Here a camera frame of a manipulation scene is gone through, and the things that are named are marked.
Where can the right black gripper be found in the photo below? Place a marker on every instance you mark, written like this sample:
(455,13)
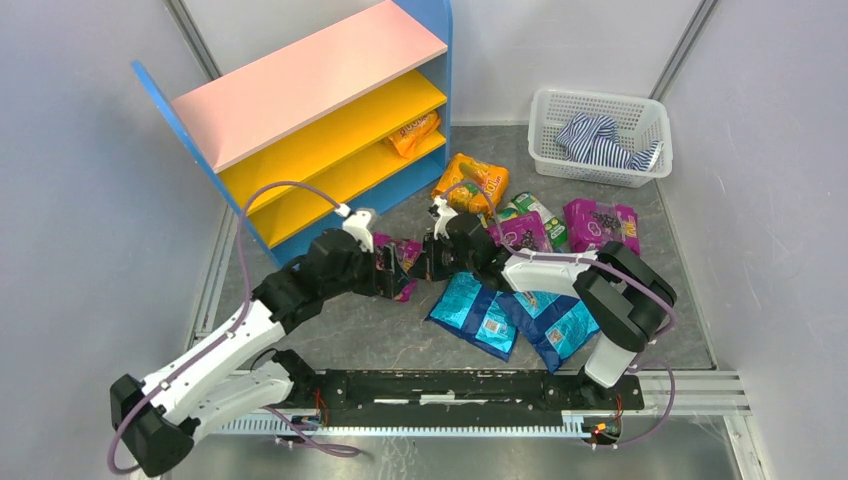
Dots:
(436,255)

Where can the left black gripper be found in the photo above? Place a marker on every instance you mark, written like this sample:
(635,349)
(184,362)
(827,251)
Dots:
(383,270)

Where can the purple candy bag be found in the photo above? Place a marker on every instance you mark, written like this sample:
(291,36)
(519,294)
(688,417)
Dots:
(525,231)
(591,224)
(406,252)

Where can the blue candy bag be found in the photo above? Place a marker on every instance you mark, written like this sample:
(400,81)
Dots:
(555,325)
(470,311)

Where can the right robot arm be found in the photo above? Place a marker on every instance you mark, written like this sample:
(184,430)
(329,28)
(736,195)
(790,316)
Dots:
(629,301)

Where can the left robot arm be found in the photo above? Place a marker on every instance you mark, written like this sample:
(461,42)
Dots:
(159,418)

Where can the orange candy bag on floor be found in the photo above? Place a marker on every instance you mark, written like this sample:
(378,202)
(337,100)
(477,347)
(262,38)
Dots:
(473,186)

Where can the green candy bag left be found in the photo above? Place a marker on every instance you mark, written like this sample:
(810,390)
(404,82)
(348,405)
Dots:
(506,214)

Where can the green candy bag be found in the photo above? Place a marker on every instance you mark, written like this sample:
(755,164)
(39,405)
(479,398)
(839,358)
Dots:
(555,228)
(506,214)

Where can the green candy bag right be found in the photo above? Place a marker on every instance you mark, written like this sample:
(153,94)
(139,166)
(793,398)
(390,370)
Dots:
(555,228)

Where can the orange candy bag on shelf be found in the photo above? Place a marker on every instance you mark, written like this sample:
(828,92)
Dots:
(406,140)

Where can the blue pink yellow shelf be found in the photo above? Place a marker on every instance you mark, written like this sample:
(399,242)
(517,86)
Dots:
(285,136)

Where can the blue white striped cloth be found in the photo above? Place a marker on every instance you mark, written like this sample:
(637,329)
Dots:
(594,140)

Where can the white plastic basket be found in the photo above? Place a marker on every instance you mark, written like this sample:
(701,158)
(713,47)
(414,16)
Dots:
(639,122)

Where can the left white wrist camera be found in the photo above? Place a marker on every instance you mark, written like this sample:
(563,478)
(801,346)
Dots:
(358,224)

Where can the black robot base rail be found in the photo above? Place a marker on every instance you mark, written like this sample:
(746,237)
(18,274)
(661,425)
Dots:
(458,398)

